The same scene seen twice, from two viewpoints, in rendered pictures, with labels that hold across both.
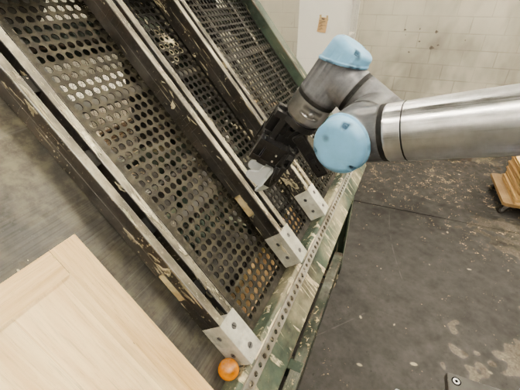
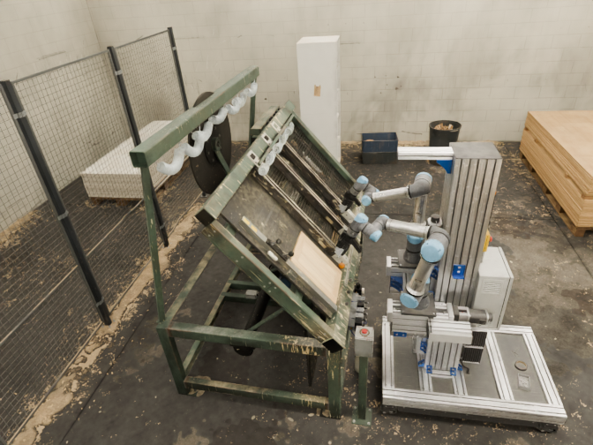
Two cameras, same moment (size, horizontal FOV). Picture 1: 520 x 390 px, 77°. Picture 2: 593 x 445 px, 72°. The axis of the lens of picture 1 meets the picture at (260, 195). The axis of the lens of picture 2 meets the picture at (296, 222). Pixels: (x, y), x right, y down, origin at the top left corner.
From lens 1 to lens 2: 2.64 m
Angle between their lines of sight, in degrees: 8
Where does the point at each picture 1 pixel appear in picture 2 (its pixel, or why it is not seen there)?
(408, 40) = (379, 84)
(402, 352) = not seen: hidden behind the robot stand
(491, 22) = (434, 68)
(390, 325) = not seen: hidden behind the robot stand
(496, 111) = (387, 194)
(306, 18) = (304, 87)
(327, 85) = (359, 186)
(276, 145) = (348, 200)
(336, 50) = (361, 180)
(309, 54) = (310, 111)
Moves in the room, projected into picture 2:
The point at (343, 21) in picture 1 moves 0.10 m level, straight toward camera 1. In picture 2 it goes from (331, 87) to (332, 89)
